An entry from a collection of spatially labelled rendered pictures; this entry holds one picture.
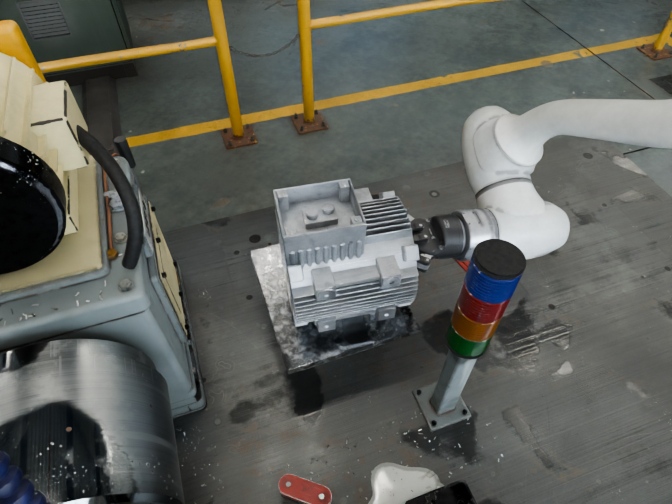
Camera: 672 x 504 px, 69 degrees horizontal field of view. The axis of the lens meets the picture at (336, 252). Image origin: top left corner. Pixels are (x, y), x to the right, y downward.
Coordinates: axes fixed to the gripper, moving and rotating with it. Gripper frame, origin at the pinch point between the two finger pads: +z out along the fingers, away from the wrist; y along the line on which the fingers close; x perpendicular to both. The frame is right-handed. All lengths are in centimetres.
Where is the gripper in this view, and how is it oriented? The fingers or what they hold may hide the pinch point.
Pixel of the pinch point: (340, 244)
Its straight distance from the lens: 79.8
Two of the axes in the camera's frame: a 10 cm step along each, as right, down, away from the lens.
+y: 2.2, 7.5, -6.3
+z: -9.7, 0.8, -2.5
